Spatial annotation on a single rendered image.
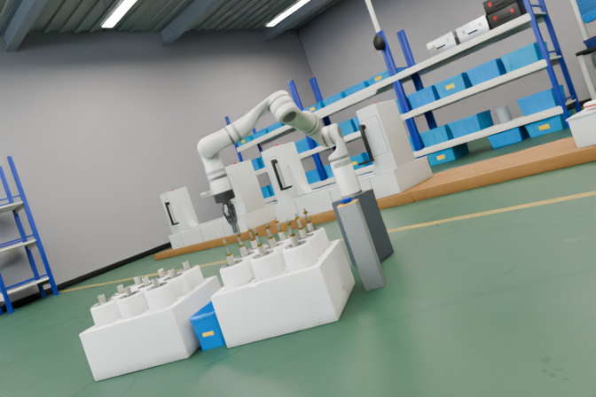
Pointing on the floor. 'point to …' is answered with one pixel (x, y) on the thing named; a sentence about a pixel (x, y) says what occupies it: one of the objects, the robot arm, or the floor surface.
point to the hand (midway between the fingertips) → (235, 229)
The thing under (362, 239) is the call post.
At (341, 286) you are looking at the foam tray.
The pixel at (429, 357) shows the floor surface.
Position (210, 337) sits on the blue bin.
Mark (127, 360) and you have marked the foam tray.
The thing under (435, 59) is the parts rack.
